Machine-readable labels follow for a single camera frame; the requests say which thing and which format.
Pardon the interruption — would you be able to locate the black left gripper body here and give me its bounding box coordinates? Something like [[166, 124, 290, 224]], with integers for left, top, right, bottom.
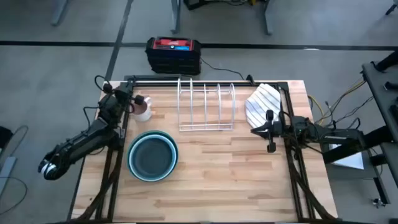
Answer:
[[102, 81, 146, 108]]

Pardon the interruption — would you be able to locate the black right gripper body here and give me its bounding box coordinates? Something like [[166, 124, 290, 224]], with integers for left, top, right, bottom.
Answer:
[[266, 109, 284, 153]]

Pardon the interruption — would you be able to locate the dark green plate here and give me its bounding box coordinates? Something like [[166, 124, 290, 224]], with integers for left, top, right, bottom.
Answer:
[[126, 129, 180, 183]]

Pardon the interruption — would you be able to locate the white striped cloth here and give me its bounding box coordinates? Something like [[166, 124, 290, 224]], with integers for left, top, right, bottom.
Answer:
[[244, 83, 282, 129]]

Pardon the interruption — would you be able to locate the white mug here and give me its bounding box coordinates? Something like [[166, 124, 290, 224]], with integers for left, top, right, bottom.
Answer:
[[132, 96, 154, 123]]

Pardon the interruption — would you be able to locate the red black power station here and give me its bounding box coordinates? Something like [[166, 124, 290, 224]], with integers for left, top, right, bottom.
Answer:
[[145, 36, 202, 76]]

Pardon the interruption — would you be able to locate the white paper sheet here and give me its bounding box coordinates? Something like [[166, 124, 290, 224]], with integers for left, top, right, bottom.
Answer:
[[328, 142, 364, 170]]

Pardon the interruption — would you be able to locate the black equipment box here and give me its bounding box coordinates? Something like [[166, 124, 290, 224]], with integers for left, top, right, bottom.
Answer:
[[182, 0, 218, 11]]

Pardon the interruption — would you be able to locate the black side table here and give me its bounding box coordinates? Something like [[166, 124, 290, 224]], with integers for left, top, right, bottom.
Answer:
[[322, 49, 398, 206]]

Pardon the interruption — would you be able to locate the grey floor panel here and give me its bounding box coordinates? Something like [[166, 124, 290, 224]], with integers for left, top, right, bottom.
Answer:
[[0, 155, 18, 200]]

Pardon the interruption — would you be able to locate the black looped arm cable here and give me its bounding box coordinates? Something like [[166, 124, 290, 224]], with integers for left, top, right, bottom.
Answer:
[[94, 75, 108, 91]]

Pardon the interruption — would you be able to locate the black aluminium table frame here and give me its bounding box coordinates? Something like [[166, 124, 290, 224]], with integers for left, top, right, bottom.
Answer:
[[67, 74, 343, 224]]

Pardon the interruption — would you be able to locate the white wire dish rack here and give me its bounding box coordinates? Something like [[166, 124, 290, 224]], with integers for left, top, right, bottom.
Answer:
[[177, 77, 236, 132]]

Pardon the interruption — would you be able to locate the black power cable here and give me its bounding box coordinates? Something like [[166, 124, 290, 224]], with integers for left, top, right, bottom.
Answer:
[[200, 57, 254, 85]]

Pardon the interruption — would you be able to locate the yellow cable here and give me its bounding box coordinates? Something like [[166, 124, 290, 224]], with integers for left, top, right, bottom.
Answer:
[[307, 79, 367, 124]]

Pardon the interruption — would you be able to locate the black cable bundle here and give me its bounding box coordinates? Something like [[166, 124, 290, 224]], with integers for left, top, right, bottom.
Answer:
[[325, 96, 374, 128]]

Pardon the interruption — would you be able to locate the black floor cable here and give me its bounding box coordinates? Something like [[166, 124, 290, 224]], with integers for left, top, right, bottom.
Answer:
[[0, 176, 29, 216]]

